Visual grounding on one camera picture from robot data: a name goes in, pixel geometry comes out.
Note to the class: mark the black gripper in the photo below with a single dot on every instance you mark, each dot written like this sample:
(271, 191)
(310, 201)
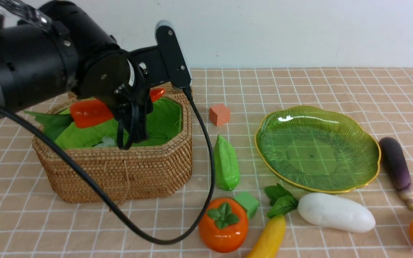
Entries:
(123, 81)

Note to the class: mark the orange toy carrot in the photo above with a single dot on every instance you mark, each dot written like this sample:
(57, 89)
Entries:
(89, 122)

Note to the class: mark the green toy chayote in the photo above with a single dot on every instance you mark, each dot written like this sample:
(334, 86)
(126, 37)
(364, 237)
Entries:
(226, 165)

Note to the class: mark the orange toy persimmon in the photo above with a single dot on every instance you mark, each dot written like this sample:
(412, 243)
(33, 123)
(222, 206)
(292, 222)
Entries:
(224, 226)

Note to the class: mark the yellow toy banana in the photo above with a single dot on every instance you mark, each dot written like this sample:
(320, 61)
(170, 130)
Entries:
(270, 239)

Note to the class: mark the white toy radish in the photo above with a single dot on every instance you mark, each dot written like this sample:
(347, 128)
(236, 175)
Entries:
(321, 209)

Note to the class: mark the purple toy eggplant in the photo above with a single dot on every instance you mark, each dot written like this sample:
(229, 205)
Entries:
(394, 163)

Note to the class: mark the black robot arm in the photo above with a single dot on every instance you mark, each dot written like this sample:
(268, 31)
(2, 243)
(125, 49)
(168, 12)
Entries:
(59, 48)

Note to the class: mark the woven wicker basket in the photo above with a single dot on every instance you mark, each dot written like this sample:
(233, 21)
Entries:
(137, 173)

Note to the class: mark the orange foam cube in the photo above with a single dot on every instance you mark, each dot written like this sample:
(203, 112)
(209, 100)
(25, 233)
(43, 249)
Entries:
(219, 114)

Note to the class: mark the green foam cube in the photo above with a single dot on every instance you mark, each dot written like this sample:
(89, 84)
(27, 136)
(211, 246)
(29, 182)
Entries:
(248, 203)

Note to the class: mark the green glass plate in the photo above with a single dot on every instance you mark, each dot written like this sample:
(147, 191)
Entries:
(318, 150)

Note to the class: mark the checkered beige tablecloth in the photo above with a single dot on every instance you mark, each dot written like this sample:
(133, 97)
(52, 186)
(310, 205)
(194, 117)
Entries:
(35, 223)

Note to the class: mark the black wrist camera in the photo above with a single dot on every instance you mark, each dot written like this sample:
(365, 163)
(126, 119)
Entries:
(172, 55)

